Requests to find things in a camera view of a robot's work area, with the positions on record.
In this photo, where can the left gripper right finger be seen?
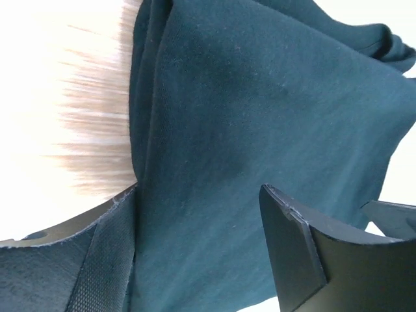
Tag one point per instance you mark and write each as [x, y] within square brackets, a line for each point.
[321, 264]

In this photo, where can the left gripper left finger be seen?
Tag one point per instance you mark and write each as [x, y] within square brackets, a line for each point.
[82, 264]

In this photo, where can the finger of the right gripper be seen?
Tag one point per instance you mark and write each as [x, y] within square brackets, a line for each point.
[393, 219]

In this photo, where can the black t shirt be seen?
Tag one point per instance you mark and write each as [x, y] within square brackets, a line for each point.
[226, 96]

